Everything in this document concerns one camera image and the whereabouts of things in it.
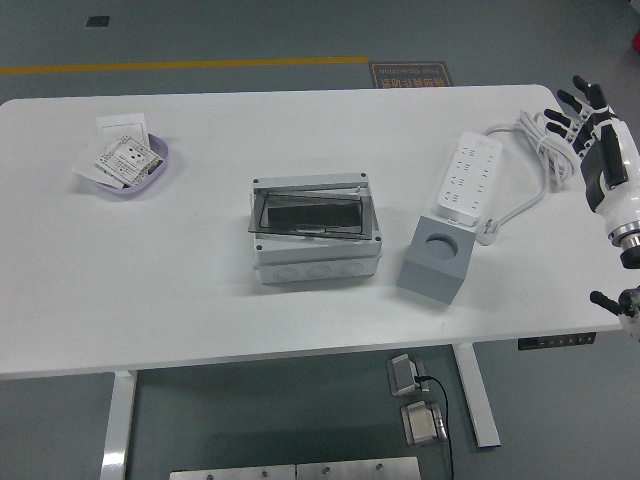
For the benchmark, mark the silver foot pedal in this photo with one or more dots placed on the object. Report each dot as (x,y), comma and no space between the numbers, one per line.
(422,425)
(402,375)

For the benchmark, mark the grey plastic junction box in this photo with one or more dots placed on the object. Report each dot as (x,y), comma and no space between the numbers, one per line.
(315,270)

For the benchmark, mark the brown floor sign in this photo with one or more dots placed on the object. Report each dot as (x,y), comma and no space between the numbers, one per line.
(410,75)

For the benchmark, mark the grey metal base plate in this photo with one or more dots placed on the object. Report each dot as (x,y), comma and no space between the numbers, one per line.
(230,474)
(357,470)

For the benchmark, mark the transparent grey box lid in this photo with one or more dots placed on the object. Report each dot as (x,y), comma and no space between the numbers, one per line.
(310,212)

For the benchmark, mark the white power strip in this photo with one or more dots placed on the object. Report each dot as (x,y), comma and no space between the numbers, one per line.
(465,170)

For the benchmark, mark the black table control panel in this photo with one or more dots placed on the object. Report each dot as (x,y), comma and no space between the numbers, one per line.
(540,343)

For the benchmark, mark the red object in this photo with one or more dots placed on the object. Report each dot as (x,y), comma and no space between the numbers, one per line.
(636,41)

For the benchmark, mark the white socket panel with print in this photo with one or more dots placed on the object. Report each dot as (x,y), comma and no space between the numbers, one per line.
(129,160)

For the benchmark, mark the white table leg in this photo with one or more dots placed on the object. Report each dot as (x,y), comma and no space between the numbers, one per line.
(477,400)
(117,425)

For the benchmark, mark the grey cube with round hole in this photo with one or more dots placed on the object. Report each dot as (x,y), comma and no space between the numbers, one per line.
(425,280)

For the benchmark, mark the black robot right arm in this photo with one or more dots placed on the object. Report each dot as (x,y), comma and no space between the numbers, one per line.
(631,257)

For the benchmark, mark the dark square floor hatch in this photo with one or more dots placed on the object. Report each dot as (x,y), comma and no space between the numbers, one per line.
(97,21)

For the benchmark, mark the white flat cover plate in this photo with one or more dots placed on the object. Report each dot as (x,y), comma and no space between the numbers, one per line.
(86,165)

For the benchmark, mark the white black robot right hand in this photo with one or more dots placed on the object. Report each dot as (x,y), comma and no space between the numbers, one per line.
(622,200)

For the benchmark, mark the plain white switch plate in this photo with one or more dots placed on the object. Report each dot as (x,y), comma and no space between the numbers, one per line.
(120,126)

